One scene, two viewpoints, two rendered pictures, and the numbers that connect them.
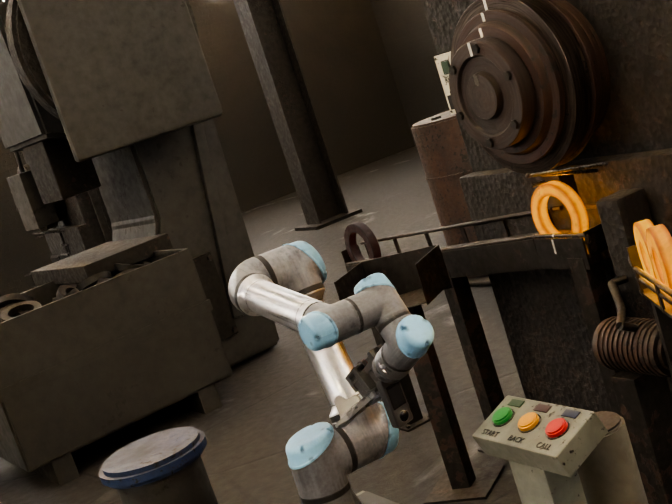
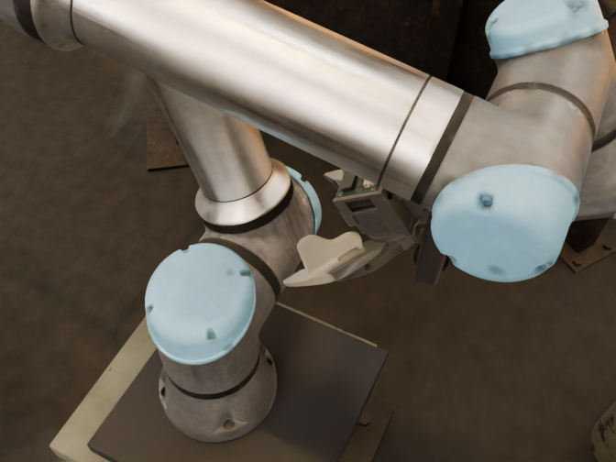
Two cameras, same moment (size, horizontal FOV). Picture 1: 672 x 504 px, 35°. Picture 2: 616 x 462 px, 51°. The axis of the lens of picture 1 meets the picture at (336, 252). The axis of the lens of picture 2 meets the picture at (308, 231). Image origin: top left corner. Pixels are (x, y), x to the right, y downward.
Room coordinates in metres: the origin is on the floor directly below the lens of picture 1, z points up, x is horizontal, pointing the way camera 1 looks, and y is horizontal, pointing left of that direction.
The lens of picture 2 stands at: (1.90, 0.32, 1.12)
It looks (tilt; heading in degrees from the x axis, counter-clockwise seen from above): 52 degrees down; 323
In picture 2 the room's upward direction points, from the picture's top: straight up
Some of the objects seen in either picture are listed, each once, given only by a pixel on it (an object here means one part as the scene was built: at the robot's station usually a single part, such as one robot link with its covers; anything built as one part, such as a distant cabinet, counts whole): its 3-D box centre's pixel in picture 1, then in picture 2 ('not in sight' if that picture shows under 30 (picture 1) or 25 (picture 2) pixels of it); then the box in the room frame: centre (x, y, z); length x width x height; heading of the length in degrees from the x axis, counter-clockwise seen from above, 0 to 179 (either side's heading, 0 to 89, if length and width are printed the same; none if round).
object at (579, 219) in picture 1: (559, 215); not in sight; (2.71, -0.59, 0.75); 0.18 x 0.03 x 0.18; 26
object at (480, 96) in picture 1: (489, 94); not in sight; (2.66, -0.49, 1.12); 0.28 x 0.06 x 0.28; 27
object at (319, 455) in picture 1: (317, 458); (207, 313); (2.26, 0.18, 0.49); 0.13 x 0.12 x 0.14; 118
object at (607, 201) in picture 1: (632, 239); not in sight; (2.50, -0.70, 0.68); 0.11 x 0.08 x 0.24; 117
